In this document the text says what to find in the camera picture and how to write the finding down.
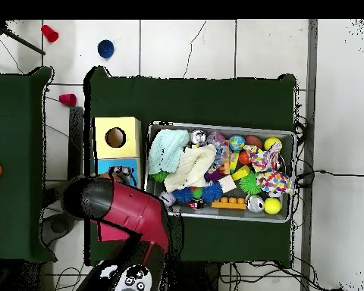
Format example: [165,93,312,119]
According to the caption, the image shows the mint waffle cloth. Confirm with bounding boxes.
[147,129,190,176]

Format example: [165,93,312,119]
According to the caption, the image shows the cream waffle cloth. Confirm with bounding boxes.
[163,143,218,192]

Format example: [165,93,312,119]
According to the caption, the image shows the wooden three-hole sorting box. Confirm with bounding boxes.
[92,116,143,243]

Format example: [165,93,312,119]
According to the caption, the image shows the magenta plastic cup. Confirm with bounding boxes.
[58,92,78,108]

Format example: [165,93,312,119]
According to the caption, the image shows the dark green tablecloth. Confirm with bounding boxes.
[83,65,298,268]

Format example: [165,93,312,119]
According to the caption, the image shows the plain wooden block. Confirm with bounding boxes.
[217,174,237,194]

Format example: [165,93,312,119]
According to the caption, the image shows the orange toy building block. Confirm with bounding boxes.
[211,196,247,211]

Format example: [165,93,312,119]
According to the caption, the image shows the side table with green cloth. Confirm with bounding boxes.
[0,66,58,263]

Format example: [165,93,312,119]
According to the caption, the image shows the blue green globe ball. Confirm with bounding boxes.
[228,134,246,152]

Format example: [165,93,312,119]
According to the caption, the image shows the blue plastic cup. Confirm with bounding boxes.
[97,39,115,60]

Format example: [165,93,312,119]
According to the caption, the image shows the green spiky rubber ball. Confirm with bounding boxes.
[238,171,262,196]

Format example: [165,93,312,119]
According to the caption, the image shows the colourful heart print cloth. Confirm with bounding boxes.
[243,142,293,198]

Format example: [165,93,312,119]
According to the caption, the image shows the yellow ball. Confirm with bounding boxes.
[263,136,283,152]
[263,197,282,215]

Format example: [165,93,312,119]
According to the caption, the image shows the red plastic cup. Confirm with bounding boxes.
[40,24,60,43]

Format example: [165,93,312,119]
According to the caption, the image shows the black tripod leg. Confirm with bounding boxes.
[0,20,46,56]

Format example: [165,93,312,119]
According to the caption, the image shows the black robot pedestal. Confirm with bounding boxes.
[169,261,223,291]

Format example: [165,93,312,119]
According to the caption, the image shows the shallow wire mesh bin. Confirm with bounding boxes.
[143,120,296,224]

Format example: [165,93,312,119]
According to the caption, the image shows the black power cable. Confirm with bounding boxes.
[295,169,364,186]

